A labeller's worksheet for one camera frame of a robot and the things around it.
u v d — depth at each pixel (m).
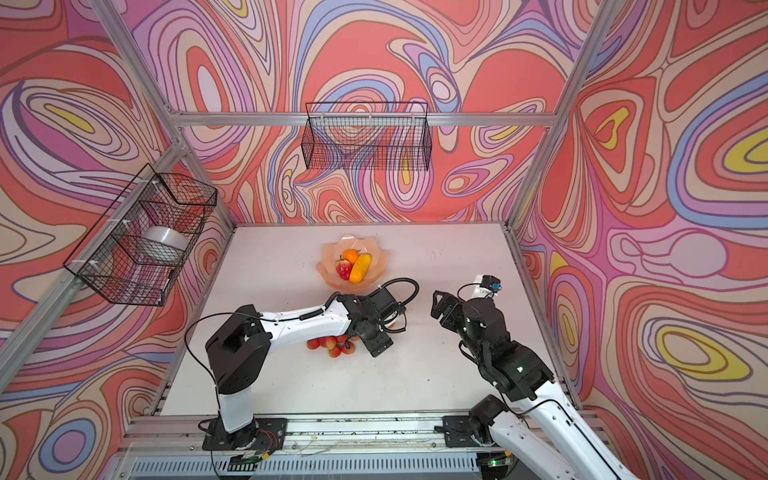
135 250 0.74
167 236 0.74
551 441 0.45
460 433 0.73
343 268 1.01
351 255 1.05
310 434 0.75
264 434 0.73
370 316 0.64
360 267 1.02
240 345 0.51
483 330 0.49
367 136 0.98
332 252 1.08
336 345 0.84
